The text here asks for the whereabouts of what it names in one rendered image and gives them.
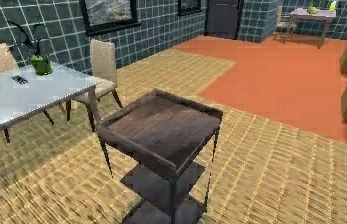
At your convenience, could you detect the dark brown tiered side table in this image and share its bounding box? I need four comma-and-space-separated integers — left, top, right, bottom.
95, 88, 224, 224

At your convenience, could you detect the beige upholstered dining chair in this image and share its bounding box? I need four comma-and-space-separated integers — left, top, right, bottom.
65, 39, 124, 134

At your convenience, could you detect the dark room door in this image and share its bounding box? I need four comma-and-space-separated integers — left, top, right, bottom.
204, 0, 244, 40

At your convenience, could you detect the small black framed picture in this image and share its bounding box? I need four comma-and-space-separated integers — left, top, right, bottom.
177, 0, 203, 17

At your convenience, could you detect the green vase with black branches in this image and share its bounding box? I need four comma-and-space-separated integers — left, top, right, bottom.
6, 20, 54, 77

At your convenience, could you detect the beige wooden chair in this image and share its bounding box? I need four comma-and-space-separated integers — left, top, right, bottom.
274, 5, 297, 42

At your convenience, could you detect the white top dining table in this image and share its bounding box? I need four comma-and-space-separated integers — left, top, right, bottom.
0, 61, 104, 144

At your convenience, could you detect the pale top wooden table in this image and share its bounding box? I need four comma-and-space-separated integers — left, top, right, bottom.
283, 7, 338, 50

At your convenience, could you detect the green bowl shaped object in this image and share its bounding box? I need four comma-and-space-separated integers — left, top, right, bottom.
307, 3, 321, 15

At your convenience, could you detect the black framed wall picture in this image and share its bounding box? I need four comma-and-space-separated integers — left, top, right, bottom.
78, 0, 142, 37

